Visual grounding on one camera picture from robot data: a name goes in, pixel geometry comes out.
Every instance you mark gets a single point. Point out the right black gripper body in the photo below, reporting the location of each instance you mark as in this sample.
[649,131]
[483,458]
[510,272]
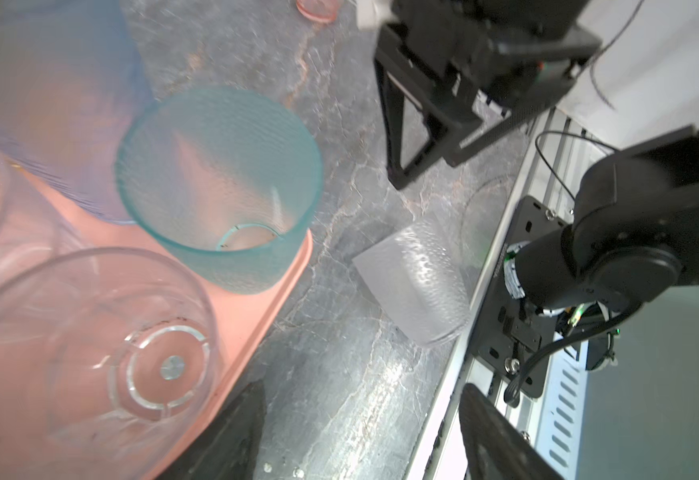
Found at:
[502,47]

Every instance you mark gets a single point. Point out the clear faceted short glass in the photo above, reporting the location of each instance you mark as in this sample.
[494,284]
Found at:
[32,231]

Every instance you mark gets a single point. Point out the clear tall glass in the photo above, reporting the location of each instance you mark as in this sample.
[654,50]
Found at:
[91,366]

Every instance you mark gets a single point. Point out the pink plastic tray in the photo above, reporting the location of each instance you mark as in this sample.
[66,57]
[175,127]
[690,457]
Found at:
[247,312]

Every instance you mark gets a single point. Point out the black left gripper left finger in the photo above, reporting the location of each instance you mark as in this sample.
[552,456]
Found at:
[229,447]

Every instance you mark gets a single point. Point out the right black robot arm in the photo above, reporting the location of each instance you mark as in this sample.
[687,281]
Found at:
[635,230]

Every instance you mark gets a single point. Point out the pink faceted glass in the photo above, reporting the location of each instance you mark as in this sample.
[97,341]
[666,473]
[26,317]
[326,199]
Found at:
[320,11]

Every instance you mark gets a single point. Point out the teal frosted glass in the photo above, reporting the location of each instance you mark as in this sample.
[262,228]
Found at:
[226,180]

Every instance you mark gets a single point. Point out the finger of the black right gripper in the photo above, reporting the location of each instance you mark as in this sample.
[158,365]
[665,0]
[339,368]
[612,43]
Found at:
[425,117]

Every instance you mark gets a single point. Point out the frosted dotted glass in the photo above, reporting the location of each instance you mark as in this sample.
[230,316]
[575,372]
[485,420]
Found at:
[413,277]

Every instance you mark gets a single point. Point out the blue frosted glass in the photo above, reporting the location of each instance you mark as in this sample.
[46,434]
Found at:
[72,82]

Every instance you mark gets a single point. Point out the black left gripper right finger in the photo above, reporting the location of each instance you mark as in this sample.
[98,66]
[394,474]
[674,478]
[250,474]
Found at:
[494,448]

